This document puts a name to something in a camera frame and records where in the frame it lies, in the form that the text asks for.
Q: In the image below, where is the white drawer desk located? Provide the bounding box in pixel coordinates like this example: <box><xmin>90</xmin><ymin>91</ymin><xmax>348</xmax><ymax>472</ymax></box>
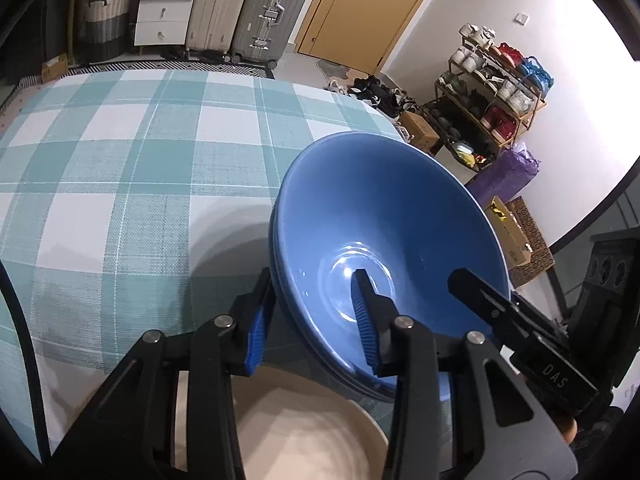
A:
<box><xmin>60</xmin><ymin>0</ymin><xmax>206</xmax><ymax>53</ymax></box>

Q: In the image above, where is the black white striped rug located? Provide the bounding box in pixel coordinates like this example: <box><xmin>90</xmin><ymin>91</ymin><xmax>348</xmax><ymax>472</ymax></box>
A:
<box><xmin>20</xmin><ymin>57</ymin><xmax>276</xmax><ymax>86</ymax></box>

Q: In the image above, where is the woven laundry basket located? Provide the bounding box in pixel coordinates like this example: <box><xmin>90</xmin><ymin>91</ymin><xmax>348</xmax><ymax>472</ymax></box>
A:
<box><xmin>80</xmin><ymin>0</ymin><xmax>132</xmax><ymax>61</ymax></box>

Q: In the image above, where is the yellow green packet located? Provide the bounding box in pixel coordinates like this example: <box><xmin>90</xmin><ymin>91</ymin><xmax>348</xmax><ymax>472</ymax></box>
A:
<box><xmin>450</xmin><ymin>140</ymin><xmax>476</xmax><ymax>166</ymax></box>

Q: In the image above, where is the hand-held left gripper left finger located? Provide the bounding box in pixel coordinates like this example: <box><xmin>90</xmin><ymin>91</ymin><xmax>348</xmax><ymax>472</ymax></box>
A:
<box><xmin>50</xmin><ymin>267</ymin><xmax>277</xmax><ymax>480</ymax></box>

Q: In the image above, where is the teal checked tablecloth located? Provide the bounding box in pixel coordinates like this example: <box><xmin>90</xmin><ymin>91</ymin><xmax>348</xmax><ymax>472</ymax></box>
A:
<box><xmin>0</xmin><ymin>69</ymin><xmax>416</xmax><ymax>466</ymax></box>

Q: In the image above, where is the wooden shoe rack with shoes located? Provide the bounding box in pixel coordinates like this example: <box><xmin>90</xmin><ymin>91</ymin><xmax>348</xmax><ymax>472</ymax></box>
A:
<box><xmin>440</xmin><ymin>22</ymin><xmax>555</xmax><ymax>158</ymax></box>

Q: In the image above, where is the beige ceramic bowl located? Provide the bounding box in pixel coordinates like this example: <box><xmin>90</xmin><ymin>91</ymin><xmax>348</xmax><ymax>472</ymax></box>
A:
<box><xmin>172</xmin><ymin>365</ymin><xmax>390</xmax><ymax>480</ymax></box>

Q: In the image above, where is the grey door mat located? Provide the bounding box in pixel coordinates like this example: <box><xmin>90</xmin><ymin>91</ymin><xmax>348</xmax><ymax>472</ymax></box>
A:
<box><xmin>317</xmin><ymin>60</ymin><xmax>351</xmax><ymax>83</ymax></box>

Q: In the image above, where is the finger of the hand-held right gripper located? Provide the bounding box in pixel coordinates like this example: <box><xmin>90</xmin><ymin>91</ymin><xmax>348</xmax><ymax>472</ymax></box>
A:
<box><xmin>447</xmin><ymin>267</ymin><xmax>568</xmax><ymax>356</ymax></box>

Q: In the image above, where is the wooden door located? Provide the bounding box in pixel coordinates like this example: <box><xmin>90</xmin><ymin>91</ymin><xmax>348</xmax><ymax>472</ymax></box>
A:
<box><xmin>295</xmin><ymin>0</ymin><xmax>448</xmax><ymax>76</ymax></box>

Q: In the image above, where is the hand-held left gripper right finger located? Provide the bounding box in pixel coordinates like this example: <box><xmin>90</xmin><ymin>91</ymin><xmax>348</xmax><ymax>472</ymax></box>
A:
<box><xmin>351</xmin><ymin>269</ymin><xmax>578</xmax><ymax>480</ymax></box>

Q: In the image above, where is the purple bag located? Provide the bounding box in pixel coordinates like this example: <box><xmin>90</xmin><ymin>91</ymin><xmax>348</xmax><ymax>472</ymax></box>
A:
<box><xmin>465</xmin><ymin>147</ymin><xmax>542</xmax><ymax>206</ymax></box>

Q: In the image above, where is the pile of dark shoes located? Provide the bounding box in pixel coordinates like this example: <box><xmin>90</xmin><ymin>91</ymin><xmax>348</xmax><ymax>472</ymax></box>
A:
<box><xmin>325</xmin><ymin>75</ymin><xmax>416</xmax><ymax>116</ymax></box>

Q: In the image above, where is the small cardboard box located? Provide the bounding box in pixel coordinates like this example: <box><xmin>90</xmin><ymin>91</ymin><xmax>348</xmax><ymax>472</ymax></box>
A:
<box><xmin>41</xmin><ymin>55</ymin><xmax>71</xmax><ymax>83</ymax></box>

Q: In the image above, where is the beige suitcase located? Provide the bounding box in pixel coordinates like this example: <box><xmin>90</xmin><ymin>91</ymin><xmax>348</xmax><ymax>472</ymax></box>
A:
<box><xmin>186</xmin><ymin>0</ymin><xmax>261</xmax><ymax>58</ymax></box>

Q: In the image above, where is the brown cardboard box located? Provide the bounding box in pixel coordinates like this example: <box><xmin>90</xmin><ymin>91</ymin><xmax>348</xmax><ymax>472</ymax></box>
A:
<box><xmin>399</xmin><ymin>110</ymin><xmax>441</xmax><ymax>153</ymax></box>

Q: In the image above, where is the patterned cardboard box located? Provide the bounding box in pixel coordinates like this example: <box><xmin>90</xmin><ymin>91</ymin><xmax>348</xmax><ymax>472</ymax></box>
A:
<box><xmin>492</xmin><ymin>197</ymin><xmax>556</xmax><ymax>288</ymax></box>

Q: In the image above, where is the silver suitcase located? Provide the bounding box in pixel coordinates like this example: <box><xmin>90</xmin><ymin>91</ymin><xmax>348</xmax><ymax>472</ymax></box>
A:
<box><xmin>229</xmin><ymin>0</ymin><xmax>316</xmax><ymax>68</ymax></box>

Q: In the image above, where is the blue bowl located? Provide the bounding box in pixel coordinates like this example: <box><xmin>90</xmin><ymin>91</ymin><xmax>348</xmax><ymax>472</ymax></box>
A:
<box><xmin>274</xmin><ymin>131</ymin><xmax>512</xmax><ymax>386</ymax></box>
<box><xmin>270</xmin><ymin>207</ymin><xmax>401</xmax><ymax>396</ymax></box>
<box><xmin>269</xmin><ymin>210</ymin><xmax>451</xmax><ymax>404</ymax></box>

